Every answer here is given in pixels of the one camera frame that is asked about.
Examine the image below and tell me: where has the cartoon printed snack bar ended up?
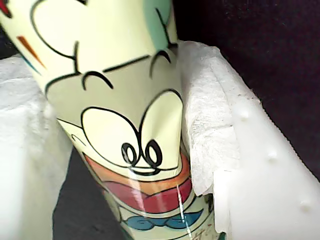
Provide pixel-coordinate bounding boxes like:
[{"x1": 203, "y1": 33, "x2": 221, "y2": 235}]
[{"x1": 0, "y1": 0, "x2": 227, "y2": 240}]

